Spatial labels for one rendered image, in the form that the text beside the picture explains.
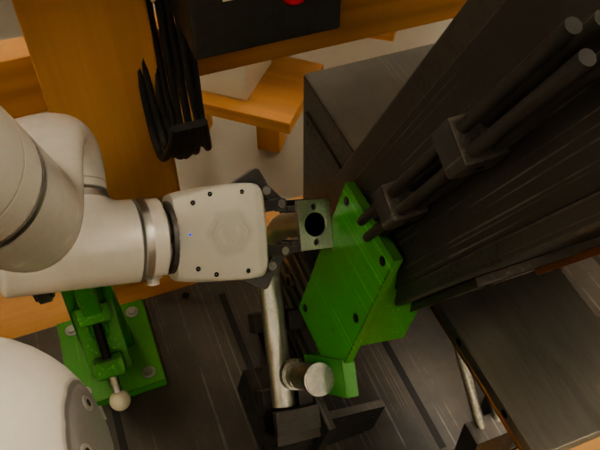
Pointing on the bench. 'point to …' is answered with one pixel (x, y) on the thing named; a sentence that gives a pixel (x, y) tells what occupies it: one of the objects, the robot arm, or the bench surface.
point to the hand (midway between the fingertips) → (300, 225)
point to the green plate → (354, 286)
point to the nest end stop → (289, 437)
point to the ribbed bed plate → (295, 262)
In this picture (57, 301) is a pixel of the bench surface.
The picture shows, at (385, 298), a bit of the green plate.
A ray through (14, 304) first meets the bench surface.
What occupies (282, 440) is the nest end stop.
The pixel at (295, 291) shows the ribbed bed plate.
